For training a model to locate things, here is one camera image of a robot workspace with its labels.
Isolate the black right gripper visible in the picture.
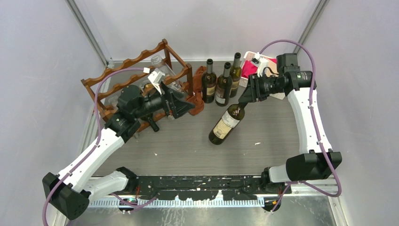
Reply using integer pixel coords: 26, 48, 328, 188
239, 72, 284, 103

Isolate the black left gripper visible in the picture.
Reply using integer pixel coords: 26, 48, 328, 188
133, 81, 195, 119

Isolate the dark wine bottle cream label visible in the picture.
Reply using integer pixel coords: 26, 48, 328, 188
208, 103, 247, 145

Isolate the dark green wine bottle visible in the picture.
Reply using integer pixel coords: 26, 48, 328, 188
230, 52, 242, 98

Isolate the clear bottle front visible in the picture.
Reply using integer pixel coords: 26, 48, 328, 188
151, 55, 184, 94

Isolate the green wine bottle silver neck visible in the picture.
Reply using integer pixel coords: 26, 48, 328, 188
201, 58, 217, 103

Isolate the clear glass bottle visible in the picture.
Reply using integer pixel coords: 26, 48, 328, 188
108, 96, 119, 109

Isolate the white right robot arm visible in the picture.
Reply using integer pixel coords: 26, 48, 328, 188
208, 53, 342, 194

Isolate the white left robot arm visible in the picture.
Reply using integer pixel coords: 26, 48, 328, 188
42, 83, 195, 225

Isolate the wooden wine rack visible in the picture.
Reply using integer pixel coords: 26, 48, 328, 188
81, 39, 194, 122

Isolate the white plastic basket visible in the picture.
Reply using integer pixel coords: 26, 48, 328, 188
239, 51, 271, 88

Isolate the brown suede cloth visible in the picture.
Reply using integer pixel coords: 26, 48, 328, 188
187, 66, 206, 116

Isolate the pink cloth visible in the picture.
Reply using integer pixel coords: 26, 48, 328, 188
241, 58, 277, 79

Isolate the beige cloth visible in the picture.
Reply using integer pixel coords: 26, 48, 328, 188
264, 60, 279, 77

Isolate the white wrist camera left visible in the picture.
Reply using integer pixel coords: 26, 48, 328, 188
146, 68, 166, 94

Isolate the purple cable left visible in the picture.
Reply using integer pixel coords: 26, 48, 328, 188
42, 67, 158, 226

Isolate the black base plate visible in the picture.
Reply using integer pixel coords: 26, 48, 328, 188
116, 175, 286, 201

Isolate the aluminium frame rail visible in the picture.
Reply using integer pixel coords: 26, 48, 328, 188
58, 174, 342, 208

